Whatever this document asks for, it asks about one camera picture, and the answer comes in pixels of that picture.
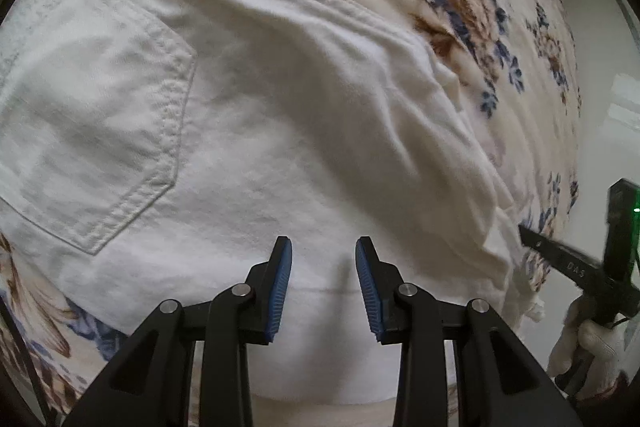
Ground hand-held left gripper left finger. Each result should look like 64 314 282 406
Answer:
62 236 293 427

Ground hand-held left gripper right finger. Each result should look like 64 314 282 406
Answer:
355 236 583 427

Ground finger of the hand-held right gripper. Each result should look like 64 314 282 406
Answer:
519 226 603 288

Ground white pants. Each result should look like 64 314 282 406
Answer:
0 0 543 408

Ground person's right hand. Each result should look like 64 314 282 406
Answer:
547 294 631 400

